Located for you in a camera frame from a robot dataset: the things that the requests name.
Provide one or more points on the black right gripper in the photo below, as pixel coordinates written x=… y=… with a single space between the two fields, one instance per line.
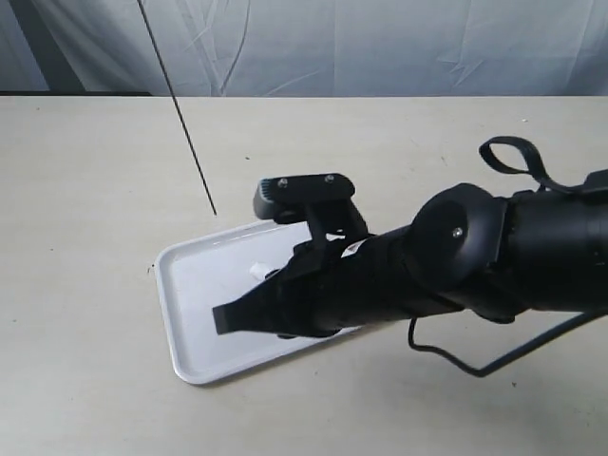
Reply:
x=369 y=286

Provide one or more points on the thin metal skewer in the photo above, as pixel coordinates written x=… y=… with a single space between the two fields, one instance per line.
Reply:
x=177 y=107

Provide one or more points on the white plastic tray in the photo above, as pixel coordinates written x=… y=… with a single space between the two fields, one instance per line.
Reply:
x=197 y=275

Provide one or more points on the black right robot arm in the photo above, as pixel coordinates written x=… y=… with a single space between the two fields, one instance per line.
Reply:
x=464 y=250

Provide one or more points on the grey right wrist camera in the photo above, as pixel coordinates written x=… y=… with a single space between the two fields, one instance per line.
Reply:
x=322 y=201

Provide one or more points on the white backdrop curtain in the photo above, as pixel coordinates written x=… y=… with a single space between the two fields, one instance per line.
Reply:
x=305 y=48

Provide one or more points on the white marshmallow top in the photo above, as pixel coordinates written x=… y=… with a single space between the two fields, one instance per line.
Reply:
x=261 y=271

